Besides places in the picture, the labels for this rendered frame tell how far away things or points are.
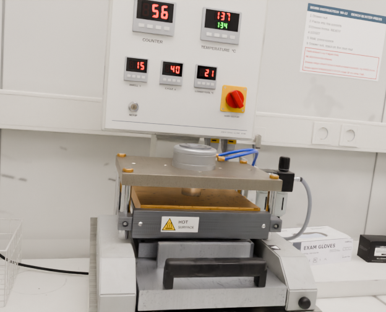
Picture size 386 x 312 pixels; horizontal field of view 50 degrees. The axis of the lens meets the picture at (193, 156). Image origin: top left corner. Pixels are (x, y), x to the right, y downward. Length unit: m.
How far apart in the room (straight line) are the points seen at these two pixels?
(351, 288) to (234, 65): 0.68
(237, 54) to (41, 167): 0.63
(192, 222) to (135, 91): 0.31
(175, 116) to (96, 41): 0.42
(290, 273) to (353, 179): 0.89
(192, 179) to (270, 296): 0.21
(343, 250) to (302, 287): 0.66
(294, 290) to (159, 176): 0.27
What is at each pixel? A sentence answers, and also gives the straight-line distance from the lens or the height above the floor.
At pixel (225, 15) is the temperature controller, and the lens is 0.90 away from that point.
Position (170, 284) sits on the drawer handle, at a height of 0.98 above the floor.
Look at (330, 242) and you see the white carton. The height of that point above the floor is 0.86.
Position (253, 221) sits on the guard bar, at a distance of 0.70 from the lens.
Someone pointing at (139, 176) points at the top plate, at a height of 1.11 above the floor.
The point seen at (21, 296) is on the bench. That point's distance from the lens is 1.08.
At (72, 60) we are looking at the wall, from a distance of 1.20.
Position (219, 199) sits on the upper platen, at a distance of 0.75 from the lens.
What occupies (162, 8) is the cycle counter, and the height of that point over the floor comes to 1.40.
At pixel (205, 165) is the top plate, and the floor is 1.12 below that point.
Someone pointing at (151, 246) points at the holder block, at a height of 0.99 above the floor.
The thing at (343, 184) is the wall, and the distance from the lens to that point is 1.51.
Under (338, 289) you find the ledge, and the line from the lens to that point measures 1.21.
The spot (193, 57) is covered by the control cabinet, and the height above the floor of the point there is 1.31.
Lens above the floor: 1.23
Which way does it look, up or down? 8 degrees down
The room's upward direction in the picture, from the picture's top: 5 degrees clockwise
